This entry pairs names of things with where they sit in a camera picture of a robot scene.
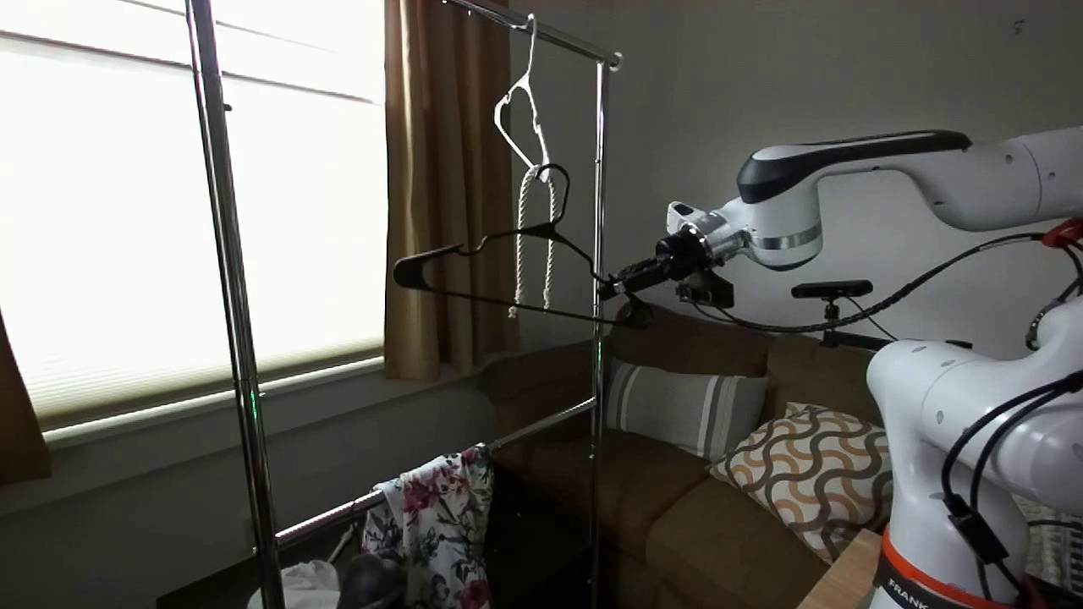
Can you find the chrome clothes rack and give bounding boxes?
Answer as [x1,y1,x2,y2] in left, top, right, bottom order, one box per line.
[181,0,622,609]

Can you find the brown sofa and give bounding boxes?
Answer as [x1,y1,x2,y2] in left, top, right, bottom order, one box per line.
[480,304,883,609]

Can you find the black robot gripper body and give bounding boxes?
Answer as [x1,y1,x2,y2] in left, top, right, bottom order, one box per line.
[595,234,734,307]

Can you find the floral patterned cloth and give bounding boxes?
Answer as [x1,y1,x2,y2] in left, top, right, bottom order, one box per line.
[361,445,495,609]

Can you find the brown wavy patterned pillow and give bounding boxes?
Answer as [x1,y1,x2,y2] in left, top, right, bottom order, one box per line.
[712,401,893,563]

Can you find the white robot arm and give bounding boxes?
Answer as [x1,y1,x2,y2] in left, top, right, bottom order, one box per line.
[602,126,1083,609]

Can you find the black camera on stand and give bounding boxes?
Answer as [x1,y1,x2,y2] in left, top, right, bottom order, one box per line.
[792,282,898,349]

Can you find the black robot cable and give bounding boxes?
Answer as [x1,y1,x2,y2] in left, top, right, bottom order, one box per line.
[707,224,1083,601]

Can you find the white braided rope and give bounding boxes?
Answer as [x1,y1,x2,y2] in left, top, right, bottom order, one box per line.
[505,167,560,320]

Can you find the grey striped pillow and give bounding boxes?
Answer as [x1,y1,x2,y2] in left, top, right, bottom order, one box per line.
[604,363,767,461]

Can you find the brown curtain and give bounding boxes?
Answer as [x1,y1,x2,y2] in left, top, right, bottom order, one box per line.
[381,0,517,381]

